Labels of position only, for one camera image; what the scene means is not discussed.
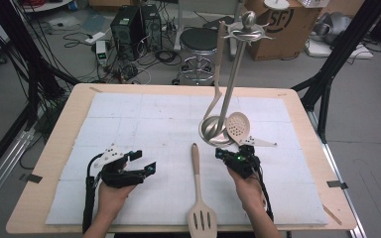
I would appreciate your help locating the large black computer tower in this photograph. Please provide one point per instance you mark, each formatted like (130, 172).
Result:
(125, 33)

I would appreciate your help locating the grey bundle on floor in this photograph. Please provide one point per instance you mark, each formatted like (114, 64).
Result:
(332, 28)

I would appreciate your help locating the black tape strip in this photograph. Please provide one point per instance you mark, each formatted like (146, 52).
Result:
(33, 178)
(337, 184)

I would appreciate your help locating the white round disc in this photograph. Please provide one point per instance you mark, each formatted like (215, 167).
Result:
(276, 4)

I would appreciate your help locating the beige solid spoon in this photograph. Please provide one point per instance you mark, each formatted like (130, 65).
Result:
(219, 59)

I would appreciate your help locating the white foam mat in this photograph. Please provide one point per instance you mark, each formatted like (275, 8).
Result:
(152, 115)

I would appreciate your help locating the black round stool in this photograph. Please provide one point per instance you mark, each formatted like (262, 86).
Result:
(196, 39)

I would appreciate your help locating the brown tape strip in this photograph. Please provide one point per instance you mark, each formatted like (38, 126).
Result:
(331, 214)

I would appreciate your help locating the slim black computer tower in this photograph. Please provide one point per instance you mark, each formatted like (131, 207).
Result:
(152, 26)

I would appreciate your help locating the beige perforated skimmer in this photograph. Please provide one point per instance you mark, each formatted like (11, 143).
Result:
(237, 127)

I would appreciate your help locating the brown cardboard box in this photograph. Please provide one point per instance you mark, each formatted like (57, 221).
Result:
(291, 43)

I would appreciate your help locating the beige slotted spatula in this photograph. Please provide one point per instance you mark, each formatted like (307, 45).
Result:
(197, 178)

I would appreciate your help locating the white unit with green display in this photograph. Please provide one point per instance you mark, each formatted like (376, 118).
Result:
(101, 53)

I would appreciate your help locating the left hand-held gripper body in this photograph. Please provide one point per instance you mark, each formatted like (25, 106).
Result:
(119, 177)

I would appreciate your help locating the person's left hand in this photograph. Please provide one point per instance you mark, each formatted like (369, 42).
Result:
(112, 200)

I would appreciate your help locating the black metal frame stand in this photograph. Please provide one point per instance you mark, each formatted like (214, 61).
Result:
(337, 56)
(29, 59)

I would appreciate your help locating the white power strip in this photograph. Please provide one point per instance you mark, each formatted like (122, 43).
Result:
(95, 38)

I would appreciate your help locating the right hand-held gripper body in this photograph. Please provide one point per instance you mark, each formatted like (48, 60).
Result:
(244, 165)

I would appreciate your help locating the metal utensil stand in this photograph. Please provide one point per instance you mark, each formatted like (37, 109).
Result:
(231, 82)

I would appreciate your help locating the person's right hand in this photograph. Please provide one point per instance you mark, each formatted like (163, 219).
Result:
(249, 191)

